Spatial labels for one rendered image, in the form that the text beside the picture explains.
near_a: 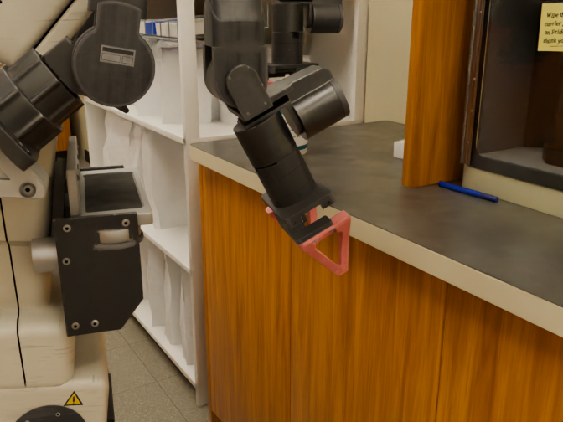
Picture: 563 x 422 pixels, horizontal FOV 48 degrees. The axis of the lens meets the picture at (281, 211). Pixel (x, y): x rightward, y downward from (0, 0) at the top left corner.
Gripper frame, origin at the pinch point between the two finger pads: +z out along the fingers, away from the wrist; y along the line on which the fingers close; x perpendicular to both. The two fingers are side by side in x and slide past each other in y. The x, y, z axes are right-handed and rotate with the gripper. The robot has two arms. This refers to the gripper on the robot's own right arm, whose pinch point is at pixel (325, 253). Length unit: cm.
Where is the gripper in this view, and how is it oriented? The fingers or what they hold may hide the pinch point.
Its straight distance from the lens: 79.0
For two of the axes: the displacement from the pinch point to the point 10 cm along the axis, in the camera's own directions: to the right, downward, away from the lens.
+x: -8.5, 5.1, -1.1
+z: 4.3, 8.1, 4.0
